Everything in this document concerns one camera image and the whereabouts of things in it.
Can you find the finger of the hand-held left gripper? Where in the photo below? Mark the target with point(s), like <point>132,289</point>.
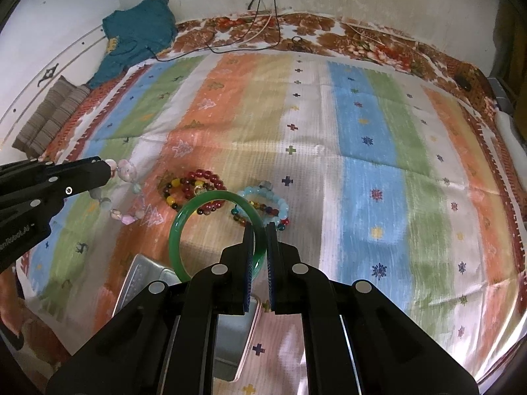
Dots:
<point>49,193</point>
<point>82,166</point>

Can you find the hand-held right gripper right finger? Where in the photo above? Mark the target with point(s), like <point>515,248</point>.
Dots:
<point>270,273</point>

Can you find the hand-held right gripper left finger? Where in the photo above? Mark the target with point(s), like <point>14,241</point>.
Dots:
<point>249,273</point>

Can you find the green jade bangle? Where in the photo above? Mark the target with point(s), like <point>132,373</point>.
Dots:
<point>197,203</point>

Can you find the silver metal tin box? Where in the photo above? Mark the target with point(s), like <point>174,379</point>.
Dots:
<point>138,275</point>

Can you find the striped brown folded cloth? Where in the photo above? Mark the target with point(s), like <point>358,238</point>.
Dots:
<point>53,115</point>

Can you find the striped colourful blanket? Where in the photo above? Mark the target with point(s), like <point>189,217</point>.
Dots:
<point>313,140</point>

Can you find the teal garment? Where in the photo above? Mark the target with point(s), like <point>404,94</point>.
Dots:
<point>136,28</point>

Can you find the brown floral bedsheet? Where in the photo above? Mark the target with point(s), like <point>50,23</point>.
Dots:
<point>313,28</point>

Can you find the small black object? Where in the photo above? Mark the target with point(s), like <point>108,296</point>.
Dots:
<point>462,81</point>

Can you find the white pillow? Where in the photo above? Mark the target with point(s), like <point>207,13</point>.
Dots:
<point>512,135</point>

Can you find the grey folded cloth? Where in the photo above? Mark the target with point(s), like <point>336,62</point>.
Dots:
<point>500,92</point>

